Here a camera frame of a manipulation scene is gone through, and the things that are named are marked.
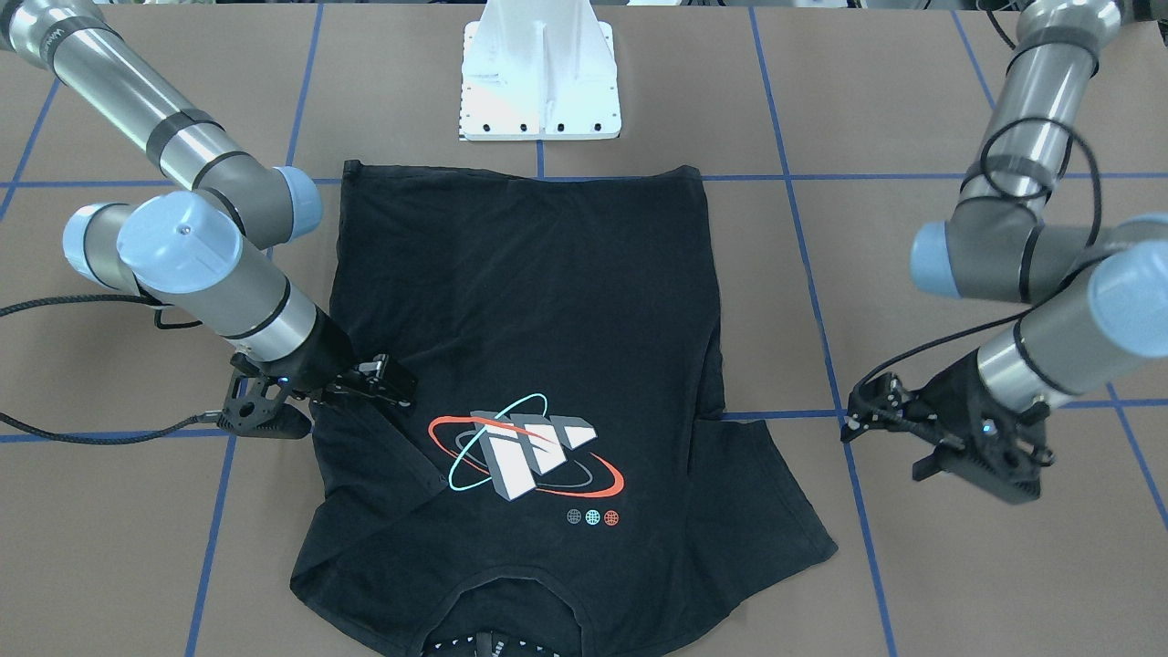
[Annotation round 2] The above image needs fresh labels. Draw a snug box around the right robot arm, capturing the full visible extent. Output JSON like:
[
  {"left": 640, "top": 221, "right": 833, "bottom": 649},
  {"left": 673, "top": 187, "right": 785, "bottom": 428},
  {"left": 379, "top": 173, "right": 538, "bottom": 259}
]
[{"left": 4, "top": 1, "right": 417, "bottom": 406}]

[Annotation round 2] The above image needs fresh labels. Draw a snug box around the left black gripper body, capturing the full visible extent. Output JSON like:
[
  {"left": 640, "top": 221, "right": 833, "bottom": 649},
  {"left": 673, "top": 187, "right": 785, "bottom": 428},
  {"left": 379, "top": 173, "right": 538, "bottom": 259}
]
[{"left": 922, "top": 352, "right": 1054, "bottom": 505}]

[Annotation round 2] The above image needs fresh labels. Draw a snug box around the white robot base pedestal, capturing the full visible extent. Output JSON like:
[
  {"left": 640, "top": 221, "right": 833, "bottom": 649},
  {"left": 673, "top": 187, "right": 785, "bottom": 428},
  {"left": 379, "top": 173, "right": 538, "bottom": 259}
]
[{"left": 458, "top": 1, "right": 623, "bottom": 141}]

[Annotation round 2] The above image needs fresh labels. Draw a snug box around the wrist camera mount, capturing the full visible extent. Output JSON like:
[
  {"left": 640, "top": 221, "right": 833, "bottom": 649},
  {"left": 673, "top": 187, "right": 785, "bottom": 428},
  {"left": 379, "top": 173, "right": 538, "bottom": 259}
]
[
  {"left": 214, "top": 352, "right": 310, "bottom": 440},
  {"left": 839, "top": 371, "right": 933, "bottom": 443}
]

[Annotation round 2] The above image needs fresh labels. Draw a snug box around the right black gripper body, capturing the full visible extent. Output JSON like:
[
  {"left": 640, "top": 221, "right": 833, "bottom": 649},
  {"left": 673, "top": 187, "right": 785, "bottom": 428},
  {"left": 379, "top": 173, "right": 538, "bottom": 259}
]
[{"left": 266, "top": 310, "right": 360, "bottom": 397}]

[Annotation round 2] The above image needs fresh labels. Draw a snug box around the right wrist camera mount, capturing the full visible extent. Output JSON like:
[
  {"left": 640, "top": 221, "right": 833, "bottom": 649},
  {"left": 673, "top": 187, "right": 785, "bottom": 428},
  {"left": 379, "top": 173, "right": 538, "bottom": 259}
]
[{"left": 214, "top": 352, "right": 310, "bottom": 440}]

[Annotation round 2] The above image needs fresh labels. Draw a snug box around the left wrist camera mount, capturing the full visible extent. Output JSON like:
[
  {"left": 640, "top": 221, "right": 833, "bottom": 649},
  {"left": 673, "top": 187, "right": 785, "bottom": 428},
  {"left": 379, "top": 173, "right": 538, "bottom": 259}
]
[{"left": 839, "top": 371, "right": 933, "bottom": 443}]

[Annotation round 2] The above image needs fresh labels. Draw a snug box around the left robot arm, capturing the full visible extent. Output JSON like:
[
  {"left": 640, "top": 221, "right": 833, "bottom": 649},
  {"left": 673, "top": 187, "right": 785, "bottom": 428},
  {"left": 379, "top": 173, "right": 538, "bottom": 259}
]
[{"left": 902, "top": 1, "right": 1167, "bottom": 505}]

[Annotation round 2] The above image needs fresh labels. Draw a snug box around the black graphic t-shirt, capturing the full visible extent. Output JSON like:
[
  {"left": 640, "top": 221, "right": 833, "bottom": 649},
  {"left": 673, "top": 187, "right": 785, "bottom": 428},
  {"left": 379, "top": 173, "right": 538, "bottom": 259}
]
[{"left": 288, "top": 161, "right": 836, "bottom": 656}]

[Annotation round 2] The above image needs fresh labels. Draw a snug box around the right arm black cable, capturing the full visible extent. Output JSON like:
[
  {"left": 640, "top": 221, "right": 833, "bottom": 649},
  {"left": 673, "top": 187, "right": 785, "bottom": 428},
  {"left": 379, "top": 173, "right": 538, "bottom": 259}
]
[{"left": 0, "top": 292, "right": 224, "bottom": 447}]

